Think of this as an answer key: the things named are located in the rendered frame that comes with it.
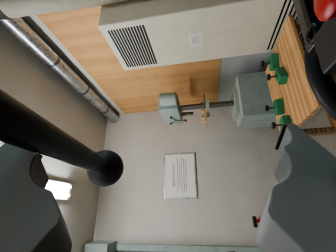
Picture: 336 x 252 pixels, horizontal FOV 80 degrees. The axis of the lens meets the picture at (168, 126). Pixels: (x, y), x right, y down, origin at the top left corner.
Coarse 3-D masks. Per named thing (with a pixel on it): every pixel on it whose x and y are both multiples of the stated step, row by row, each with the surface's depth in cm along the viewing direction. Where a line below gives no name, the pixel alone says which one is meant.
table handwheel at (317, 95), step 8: (304, 56) 31; (312, 56) 30; (304, 64) 31; (312, 64) 29; (312, 72) 29; (320, 72) 29; (312, 80) 29; (320, 80) 28; (328, 80) 28; (312, 88) 29; (320, 88) 28; (328, 88) 28; (320, 96) 28; (328, 96) 28; (328, 104) 28; (328, 112) 28
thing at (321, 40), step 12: (312, 0) 20; (300, 12) 22; (312, 12) 20; (300, 24) 22; (324, 24) 17; (312, 36) 20; (324, 36) 17; (312, 48) 21; (324, 48) 17; (324, 60) 17; (324, 72) 17
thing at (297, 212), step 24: (288, 144) 9; (312, 144) 9; (288, 168) 8; (312, 168) 8; (288, 192) 7; (312, 192) 7; (264, 216) 6; (288, 216) 6; (312, 216) 6; (264, 240) 6; (288, 240) 5; (312, 240) 5
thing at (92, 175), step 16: (0, 96) 6; (0, 112) 6; (16, 112) 6; (32, 112) 7; (0, 128) 6; (16, 128) 6; (32, 128) 7; (48, 128) 8; (16, 144) 7; (32, 144) 7; (48, 144) 8; (64, 144) 9; (80, 144) 12; (64, 160) 11; (80, 160) 12; (96, 160) 14; (112, 160) 19; (96, 176) 18; (112, 176) 18
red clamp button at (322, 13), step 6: (318, 0) 15; (324, 0) 14; (330, 0) 14; (318, 6) 15; (324, 6) 14; (330, 6) 14; (318, 12) 15; (324, 12) 14; (330, 12) 14; (318, 18) 15; (324, 18) 15; (330, 18) 14
